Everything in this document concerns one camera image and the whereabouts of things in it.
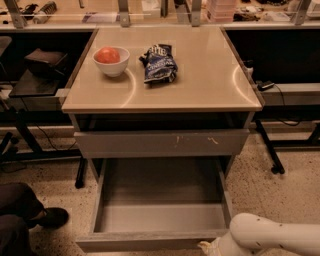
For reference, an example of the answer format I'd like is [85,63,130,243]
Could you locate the grey drawer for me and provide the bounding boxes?
[76,157,233,253]
[74,129,249,158]

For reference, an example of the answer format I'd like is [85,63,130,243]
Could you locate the pink stacked bins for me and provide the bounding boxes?
[206,0,236,23]

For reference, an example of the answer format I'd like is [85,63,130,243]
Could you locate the black shoe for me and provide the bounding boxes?
[27,207,69,229]

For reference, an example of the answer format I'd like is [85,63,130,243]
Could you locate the red apple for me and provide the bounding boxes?
[95,47,120,64]

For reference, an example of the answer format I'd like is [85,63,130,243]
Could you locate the grey drawer cabinet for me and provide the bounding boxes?
[61,25,264,254]

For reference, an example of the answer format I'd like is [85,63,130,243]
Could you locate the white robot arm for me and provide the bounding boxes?
[198,213,320,256]

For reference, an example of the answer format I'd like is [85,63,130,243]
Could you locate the black table leg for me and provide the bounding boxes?
[255,119,285,174]

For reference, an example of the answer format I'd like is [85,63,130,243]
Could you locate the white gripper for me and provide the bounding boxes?
[198,238,223,256]

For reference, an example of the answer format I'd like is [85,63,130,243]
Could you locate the small black device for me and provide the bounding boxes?
[257,81,274,91]

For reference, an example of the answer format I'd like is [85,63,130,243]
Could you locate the grey top drawer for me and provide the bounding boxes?
[74,129,249,158]

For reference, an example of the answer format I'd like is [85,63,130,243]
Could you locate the black box on shelf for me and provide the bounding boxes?
[24,48,68,79]

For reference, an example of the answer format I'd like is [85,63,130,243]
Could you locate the white ceramic bowl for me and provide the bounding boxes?
[92,46,130,77]

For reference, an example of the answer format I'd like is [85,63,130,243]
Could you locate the blue chip bag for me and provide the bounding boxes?
[139,44,178,84]

